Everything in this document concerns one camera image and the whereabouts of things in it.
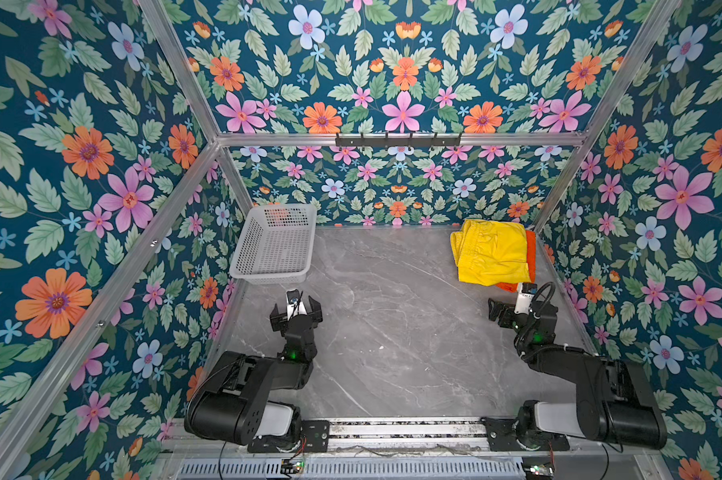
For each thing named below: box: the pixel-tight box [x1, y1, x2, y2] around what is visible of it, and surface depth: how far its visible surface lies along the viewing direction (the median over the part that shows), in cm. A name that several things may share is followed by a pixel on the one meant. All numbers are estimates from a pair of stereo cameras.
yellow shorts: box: [450, 219, 531, 287], surface depth 109 cm
